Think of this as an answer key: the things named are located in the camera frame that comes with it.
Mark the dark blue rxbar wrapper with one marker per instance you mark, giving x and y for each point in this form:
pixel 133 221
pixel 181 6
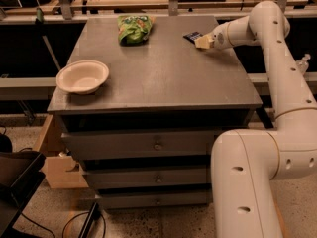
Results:
pixel 192 37

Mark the wooden crate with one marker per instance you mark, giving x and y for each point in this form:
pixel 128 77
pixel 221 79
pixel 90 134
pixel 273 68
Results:
pixel 61 170

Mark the clear sanitizer bottle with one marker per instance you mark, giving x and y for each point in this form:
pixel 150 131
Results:
pixel 303 64

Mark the black tray stand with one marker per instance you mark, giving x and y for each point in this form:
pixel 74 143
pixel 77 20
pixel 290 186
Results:
pixel 20 176

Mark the grey top drawer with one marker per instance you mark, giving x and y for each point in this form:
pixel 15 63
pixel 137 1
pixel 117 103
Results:
pixel 122 145

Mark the green chip bag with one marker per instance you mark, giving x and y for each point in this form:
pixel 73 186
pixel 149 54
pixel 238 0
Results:
pixel 133 29

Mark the grey middle drawer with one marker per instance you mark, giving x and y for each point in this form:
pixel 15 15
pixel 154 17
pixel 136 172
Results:
pixel 160 176

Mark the grey drawer cabinet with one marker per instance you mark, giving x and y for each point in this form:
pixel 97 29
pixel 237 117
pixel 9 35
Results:
pixel 165 84

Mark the grey bottom drawer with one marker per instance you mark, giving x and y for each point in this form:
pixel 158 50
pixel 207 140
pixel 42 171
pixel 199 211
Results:
pixel 156 199

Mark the white paper bowl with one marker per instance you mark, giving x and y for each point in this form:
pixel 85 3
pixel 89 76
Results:
pixel 82 77

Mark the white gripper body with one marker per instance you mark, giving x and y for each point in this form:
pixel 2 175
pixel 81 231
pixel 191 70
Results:
pixel 219 38

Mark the grey drawer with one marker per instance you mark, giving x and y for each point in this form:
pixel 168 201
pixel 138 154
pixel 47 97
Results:
pixel 160 176
pixel 156 199
pixel 122 145

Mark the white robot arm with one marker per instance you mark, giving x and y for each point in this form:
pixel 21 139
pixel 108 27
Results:
pixel 245 161

